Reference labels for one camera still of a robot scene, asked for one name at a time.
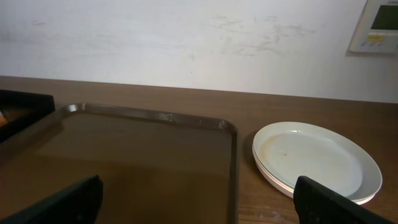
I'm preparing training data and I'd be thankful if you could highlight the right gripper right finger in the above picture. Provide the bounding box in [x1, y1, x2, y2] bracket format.
[293, 175, 391, 224]

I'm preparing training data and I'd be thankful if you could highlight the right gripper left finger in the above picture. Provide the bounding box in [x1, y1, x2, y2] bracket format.
[1, 175, 103, 224]

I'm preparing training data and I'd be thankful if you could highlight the white plate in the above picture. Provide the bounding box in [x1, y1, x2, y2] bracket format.
[253, 154, 383, 205]
[252, 122, 382, 205]
[252, 148, 377, 205]

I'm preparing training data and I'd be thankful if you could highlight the green and orange sponge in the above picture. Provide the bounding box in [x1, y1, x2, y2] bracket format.
[0, 113, 8, 127]

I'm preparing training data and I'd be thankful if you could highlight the brown large serving tray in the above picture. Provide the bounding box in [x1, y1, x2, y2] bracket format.
[1, 103, 238, 223]

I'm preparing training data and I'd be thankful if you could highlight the black small tray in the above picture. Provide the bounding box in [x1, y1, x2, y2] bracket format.
[1, 90, 55, 142]

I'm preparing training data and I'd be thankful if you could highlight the white wall control panel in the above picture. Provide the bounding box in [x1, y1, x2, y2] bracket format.
[348, 0, 397, 54]

